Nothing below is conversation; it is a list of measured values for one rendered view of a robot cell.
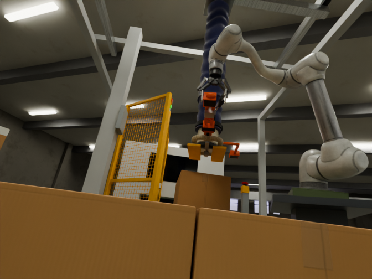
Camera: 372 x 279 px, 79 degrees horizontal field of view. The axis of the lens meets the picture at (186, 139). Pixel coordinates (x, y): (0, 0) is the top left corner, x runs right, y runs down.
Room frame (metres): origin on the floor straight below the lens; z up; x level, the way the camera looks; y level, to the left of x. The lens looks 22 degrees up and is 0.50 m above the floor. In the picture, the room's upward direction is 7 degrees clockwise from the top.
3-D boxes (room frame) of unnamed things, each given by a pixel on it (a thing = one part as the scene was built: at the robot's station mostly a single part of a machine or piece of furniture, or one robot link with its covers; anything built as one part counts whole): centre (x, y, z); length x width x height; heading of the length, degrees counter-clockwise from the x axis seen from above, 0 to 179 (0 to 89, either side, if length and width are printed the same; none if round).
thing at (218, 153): (1.69, -0.27, 1.12); 0.34 x 0.10 x 0.05; 174
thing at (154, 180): (2.63, 0.58, 1.05); 0.87 x 0.10 x 2.10; 54
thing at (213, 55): (1.10, -0.13, 1.56); 0.13 x 0.11 x 0.16; 15
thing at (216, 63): (1.11, -0.13, 1.46); 0.09 x 0.09 x 0.06
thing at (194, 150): (1.71, -0.08, 1.12); 0.34 x 0.10 x 0.05; 174
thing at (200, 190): (2.02, -0.17, 0.75); 0.60 x 0.40 x 0.40; 4
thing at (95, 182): (2.36, 0.87, 1.50); 0.30 x 0.30 x 3.00; 2
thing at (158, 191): (3.41, 0.32, 1.05); 1.17 x 0.10 x 2.10; 2
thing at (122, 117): (2.36, 0.77, 1.62); 0.20 x 0.05 x 0.30; 2
